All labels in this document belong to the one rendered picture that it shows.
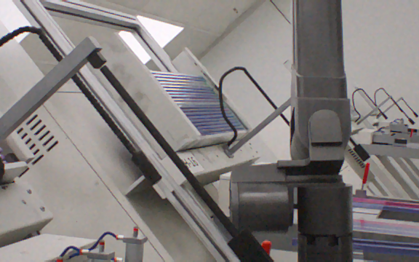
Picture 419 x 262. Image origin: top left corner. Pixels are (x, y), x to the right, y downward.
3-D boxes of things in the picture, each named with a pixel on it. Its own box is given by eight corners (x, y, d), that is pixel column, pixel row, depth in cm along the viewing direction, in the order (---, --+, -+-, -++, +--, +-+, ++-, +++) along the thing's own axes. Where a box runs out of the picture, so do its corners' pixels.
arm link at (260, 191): (341, 107, 90) (329, 140, 98) (229, 108, 90) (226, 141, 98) (351, 218, 86) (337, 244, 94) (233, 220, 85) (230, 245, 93)
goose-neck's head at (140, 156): (164, 177, 112) (142, 149, 113) (160, 178, 110) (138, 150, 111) (154, 185, 112) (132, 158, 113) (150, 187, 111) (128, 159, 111)
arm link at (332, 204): (357, 177, 88) (347, 172, 94) (288, 177, 88) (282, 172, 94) (357, 245, 88) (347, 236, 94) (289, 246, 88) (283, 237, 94)
